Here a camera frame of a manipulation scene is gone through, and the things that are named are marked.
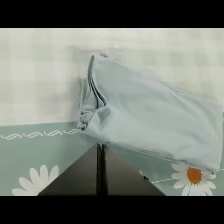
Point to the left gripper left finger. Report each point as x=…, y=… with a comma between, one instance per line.
x=80, y=178

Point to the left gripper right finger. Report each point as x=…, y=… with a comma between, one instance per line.
x=125, y=178

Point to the pale blue shirt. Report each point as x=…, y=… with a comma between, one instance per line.
x=146, y=113

